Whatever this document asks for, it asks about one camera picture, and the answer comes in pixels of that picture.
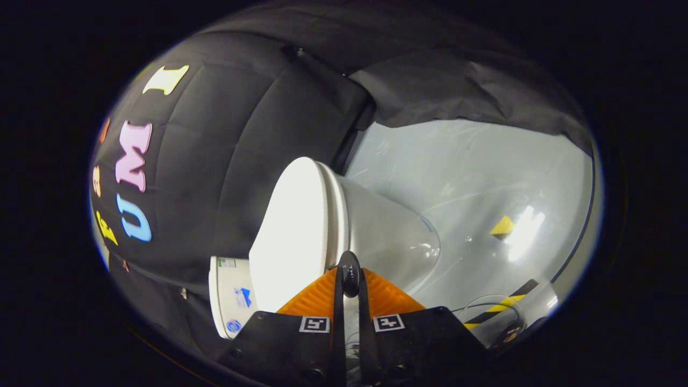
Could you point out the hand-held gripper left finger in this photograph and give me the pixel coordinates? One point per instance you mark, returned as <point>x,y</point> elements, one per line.
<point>290,349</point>

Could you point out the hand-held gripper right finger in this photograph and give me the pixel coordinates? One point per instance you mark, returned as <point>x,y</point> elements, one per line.
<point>419,349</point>

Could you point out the yellow black striped floor tape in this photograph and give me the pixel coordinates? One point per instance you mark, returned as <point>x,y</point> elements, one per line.
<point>502,307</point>

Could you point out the yellow black diamond floor sticker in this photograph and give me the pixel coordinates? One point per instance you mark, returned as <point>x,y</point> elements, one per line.
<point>503,227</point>

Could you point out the black backdrop cloth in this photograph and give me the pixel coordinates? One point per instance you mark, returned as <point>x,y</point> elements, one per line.
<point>231,134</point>

